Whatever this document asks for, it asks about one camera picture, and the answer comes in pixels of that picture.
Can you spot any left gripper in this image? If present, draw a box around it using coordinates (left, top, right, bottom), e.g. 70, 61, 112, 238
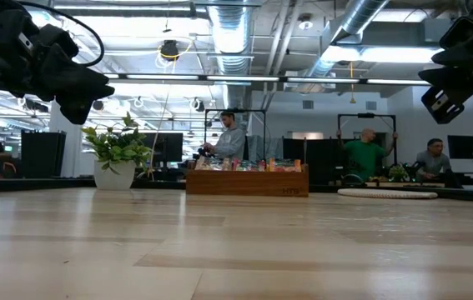
18, 23, 116, 103

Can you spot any orange tea packet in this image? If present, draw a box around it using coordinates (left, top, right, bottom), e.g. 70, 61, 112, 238
266, 157, 303, 173

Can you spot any wooden tea box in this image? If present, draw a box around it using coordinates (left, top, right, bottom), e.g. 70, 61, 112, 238
185, 163, 310, 198

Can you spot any black computer monitor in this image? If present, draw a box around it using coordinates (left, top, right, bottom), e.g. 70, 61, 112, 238
446, 134, 473, 160
141, 132, 184, 164

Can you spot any black cabinet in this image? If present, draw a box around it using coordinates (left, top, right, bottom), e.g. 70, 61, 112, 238
20, 130, 68, 179

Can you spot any potted green plant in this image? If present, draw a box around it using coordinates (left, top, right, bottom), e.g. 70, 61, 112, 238
80, 111, 153, 191

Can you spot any black office chair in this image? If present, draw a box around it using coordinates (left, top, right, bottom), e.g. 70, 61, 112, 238
0, 160, 23, 179

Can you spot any small potted plant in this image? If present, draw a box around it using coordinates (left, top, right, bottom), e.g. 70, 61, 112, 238
388, 162, 410, 183

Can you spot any round woven placemat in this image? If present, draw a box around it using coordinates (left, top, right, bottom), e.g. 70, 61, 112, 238
337, 187, 439, 200

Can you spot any LED light strip bar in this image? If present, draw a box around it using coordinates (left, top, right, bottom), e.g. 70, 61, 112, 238
102, 72, 433, 87

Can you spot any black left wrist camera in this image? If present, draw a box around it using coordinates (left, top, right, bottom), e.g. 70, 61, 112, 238
59, 97, 96, 126

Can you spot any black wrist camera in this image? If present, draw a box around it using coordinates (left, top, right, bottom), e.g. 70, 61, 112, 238
59, 97, 96, 126
420, 85, 467, 125

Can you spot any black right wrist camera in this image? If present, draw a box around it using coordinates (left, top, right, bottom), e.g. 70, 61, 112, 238
420, 85, 467, 125

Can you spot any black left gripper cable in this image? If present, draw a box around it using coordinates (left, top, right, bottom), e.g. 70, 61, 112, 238
14, 0, 106, 68

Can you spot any black ceiling camera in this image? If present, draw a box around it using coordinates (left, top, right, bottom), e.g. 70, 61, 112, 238
159, 39, 180, 62

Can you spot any black frame stand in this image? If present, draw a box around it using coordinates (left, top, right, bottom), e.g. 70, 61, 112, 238
337, 112, 398, 168
203, 107, 268, 168

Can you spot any black table frame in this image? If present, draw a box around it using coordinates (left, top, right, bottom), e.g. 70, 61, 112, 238
0, 177, 473, 205

